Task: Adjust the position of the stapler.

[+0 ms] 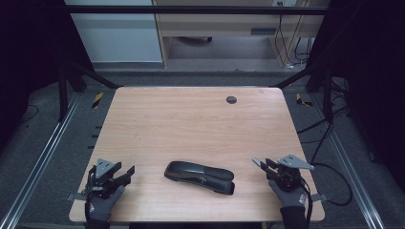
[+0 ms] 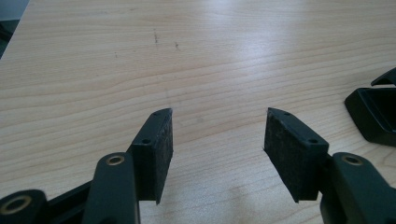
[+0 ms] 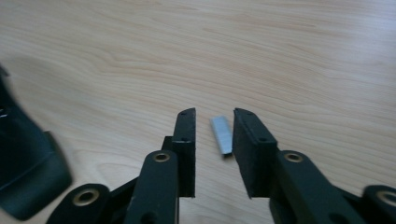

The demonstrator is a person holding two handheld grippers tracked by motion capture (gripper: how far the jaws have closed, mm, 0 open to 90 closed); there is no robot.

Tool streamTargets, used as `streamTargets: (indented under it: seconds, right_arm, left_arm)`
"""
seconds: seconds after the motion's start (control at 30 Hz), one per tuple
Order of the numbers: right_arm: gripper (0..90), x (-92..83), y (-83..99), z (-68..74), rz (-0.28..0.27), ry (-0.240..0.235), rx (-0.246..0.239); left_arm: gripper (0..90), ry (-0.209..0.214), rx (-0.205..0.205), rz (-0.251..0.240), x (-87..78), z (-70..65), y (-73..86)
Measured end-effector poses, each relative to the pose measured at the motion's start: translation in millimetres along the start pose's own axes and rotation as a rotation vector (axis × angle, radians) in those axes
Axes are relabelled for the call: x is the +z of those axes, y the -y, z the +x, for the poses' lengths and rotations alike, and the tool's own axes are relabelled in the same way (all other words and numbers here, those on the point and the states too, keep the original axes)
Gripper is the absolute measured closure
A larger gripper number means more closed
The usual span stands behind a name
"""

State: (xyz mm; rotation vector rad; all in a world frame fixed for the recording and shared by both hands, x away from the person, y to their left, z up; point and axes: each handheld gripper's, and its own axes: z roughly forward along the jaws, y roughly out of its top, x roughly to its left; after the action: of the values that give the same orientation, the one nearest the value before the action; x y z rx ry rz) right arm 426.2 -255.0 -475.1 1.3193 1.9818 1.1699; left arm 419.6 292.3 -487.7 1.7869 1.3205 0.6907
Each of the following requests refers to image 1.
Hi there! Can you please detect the grey flat table bracket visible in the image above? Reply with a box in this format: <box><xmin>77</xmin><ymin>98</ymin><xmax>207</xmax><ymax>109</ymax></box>
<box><xmin>309</xmin><ymin>193</ymin><xmax>330</xmax><ymax>203</ymax></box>
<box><xmin>65</xmin><ymin>192</ymin><xmax>89</xmax><ymax>202</ymax></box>

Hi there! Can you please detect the aluminium floor rail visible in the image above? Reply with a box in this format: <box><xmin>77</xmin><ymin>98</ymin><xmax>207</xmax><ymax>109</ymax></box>
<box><xmin>309</xmin><ymin>94</ymin><xmax>387</xmax><ymax>229</ymax></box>
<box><xmin>0</xmin><ymin>92</ymin><xmax>82</xmax><ymax>229</ymax></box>

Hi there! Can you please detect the black hanging cable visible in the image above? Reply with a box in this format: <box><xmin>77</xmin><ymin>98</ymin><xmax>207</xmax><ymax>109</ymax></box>
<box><xmin>274</xmin><ymin>1</ymin><xmax>289</xmax><ymax>66</ymax></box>

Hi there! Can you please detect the black cable bundle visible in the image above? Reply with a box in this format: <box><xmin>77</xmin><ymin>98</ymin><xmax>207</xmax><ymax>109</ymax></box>
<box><xmin>293</xmin><ymin>36</ymin><xmax>315</xmax><ymax>64</ymax></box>

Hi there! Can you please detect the thin black floor cable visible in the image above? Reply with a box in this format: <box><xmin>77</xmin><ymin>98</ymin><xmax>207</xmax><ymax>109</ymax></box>
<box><xmin>19</xmin><ymin>103</ymin><xmax>40</xmax><ymax>124</ymax></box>

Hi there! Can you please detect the yellow black striped tape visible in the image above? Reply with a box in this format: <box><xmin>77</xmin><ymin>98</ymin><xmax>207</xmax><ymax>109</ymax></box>
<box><xmin>295</xmin><ymin>93</ymin><xmax>313</xmax><ymax>108</ymax></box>
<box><xmin>91</xmin><ymin>92</ymin><xmax>105</xmax><ymax>110</ymax></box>

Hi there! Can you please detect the black looped floor cable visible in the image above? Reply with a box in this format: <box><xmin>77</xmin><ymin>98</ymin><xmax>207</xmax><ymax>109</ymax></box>
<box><xmin>309</xmin><ymin>162</ymin><xmax>354</xmax><ymax>207</ymax></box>

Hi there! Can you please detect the yellow hanging cable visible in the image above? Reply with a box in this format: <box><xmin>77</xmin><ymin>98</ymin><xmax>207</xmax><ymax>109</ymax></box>
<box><xmin>285</xmin><ymin>0</ymin><xmax>311</xmax><ymax>66</ymax></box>

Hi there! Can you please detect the black horizontal crossbar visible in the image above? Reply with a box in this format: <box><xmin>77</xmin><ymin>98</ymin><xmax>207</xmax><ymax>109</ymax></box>
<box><xmin>65</xmin><ymin>4</ymin><xmax>332</xmax><ymax>16</ymax></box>

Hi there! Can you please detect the black metal stand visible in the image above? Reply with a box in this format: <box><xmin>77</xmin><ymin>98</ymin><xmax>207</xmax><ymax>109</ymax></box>
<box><xmin>56</xmin><ymin>59</ymin><xmax>122</xmax><ymax>122</ymax></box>
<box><xmin>273</xmin><ymin>59</ymin><xmax>336</xmax><ymax>122</ymax></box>

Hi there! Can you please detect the person's right hand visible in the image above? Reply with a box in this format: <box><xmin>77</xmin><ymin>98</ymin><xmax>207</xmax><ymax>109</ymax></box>
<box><xmin>268</xmin><ymin>178</ymin><xmax>309</xmax><ymax>210</ymax></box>

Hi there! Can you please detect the person's left hand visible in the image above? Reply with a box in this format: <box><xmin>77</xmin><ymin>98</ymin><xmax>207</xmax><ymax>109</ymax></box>
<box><xmin>84</xmin><ymin>185</ymin><xmax>126</xmax><ymax>222</ymax></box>

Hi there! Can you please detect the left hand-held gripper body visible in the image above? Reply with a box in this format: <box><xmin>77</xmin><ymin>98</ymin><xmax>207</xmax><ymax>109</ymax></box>
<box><xmin>83</xmin><ymin>157</ymin><xmax>127</xmax><ymax>199</ymax></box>

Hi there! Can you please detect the white cabinet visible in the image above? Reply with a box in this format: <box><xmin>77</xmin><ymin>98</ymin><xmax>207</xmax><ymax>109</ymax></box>
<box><xmin>64</xmin><ymin>0</ymin><xmax>164</xmax><ymax>64</ymax></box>

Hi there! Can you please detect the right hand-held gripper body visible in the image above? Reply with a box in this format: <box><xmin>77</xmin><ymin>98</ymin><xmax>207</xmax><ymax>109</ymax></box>
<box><xmin>267</xmin><ymin>154</ymin><xmax>315</xmax><ymax>193</ymax></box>

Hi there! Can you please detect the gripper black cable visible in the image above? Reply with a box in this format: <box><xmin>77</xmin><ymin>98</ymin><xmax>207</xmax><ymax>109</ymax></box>
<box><xmin>83</xmin><ymin>165</ymin><xmax>97</xmax><ymax>223</ymax></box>
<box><xmin>299</xmin><ymin>176</ymin><xmax>315</xmax><ymax>229</ymax></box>

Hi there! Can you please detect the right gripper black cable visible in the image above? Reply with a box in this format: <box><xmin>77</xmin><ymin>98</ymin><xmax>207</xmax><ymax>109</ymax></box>
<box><xmin>299</xmin><ymin>176</ymin><xmax>315</xmax><ymax>229</ymax></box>

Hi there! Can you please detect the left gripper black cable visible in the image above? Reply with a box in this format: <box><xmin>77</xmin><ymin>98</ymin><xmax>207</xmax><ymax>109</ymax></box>
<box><xmin>83</xmin><ymin>165</ymin><xmax>97</xmax><ymax>223</ymax></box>

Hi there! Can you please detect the black curtain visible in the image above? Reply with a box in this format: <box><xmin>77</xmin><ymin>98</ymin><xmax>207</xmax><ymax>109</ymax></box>
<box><xmin>306</xmin><ymin>0</ymin><xmax>405</xmax><ymax>187</ymax></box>
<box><xmin>0</xmin><ymin>0</ymin><xmax>96</xmax><ymax>152</ymax></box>

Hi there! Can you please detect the light wooden desk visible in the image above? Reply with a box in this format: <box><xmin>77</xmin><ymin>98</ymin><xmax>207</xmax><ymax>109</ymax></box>
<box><xmin>152</xmin><ymin>0</ymin><xmax>330</xmax><ymax>69</ymax></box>

